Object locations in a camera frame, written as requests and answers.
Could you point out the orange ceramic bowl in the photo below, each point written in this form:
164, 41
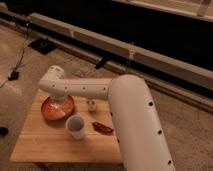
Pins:
54, 110

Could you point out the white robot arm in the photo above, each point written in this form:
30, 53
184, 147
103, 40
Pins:
142, 143

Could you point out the small white figurine bottle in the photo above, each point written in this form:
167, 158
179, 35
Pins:
91, 105

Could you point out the dark red oblong object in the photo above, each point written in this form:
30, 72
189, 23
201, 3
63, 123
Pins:
101, 128

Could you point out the white plastic cup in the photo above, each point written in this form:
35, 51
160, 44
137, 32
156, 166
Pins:
75, 127

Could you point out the black floor plate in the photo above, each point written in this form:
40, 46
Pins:
43, 46

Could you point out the wooden board table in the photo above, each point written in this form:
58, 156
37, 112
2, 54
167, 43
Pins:
42, 141

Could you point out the black object at left edge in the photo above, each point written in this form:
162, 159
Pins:
4, 131

